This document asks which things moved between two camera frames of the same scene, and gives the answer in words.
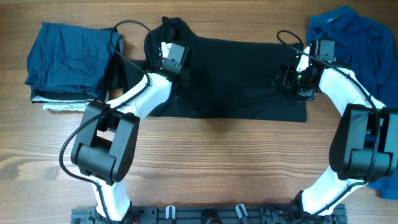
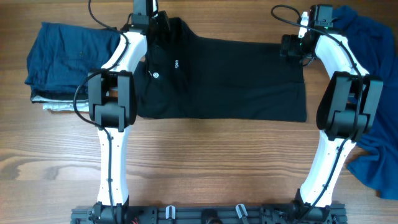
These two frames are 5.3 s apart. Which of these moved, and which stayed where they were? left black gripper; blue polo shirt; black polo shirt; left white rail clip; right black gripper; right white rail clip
Moved: right black gripper; left black gripper
Stayed: right white rail clip; left white rail clip; black polo shirt; blue polo shirt
